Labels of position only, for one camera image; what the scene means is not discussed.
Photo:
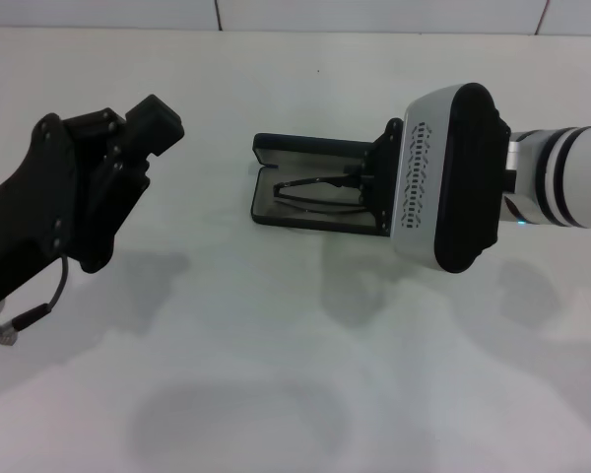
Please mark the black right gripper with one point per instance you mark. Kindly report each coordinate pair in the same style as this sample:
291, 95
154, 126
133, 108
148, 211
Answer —
384, 187

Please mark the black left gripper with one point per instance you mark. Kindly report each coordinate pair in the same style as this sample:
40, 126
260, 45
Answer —
39, 212

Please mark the black thin-framed glasses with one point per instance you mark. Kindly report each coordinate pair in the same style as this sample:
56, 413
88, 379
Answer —
295, 201

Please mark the black glasses case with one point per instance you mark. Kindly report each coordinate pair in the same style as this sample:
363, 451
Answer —
305, 148

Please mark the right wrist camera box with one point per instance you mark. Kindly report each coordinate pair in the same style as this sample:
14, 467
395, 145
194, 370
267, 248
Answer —
468, 177

